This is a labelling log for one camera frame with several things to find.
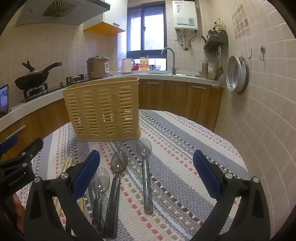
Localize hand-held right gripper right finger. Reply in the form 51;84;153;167
192;149;271;241

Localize black wok with lid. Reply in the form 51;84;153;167
14;61;63;91

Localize cream electric kettle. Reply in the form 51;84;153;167
122;58;135;74

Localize brown paper packages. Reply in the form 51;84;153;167
201;60;216;80

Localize water heater pipes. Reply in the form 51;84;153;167
179;30;197;51

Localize small metal spoon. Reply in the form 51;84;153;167
91;167;111;234

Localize round metal steamer tray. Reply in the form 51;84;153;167
226;56;250;94

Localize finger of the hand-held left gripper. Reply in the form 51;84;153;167
0;134;19;154
0;138;44;170

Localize hanging kitchen utensils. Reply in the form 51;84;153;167
216;46;223;79

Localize white gas water heater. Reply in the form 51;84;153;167
171;0;199;31

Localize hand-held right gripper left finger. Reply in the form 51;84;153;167
24;149;102;241

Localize row of condiment bottles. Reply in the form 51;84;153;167
207;18;227;37

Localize wooden base cabinets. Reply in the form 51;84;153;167
0;79;223;163

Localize yellow slotted plastic utensil basket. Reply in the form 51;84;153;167
62;77;142;142

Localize brown rice cooker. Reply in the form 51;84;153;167
86;56;110;79

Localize black gas stove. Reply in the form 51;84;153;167
20;74;111;103

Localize grey range hood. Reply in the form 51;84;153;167
16;0;111;27

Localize steel kitchen faucet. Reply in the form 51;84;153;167
161;47;179;76

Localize white kitchen countertop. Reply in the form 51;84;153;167
0;71;222;132

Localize person's left hand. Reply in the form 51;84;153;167
5;193;25;233

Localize dark framed window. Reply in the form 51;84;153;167
126;1;168;58

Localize white and orange wall cabinet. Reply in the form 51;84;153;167
83;0;128;36

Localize dark wall spice rack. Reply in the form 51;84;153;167
203;34;229;55

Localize tablet with lit screen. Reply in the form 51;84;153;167
0;85;11;114

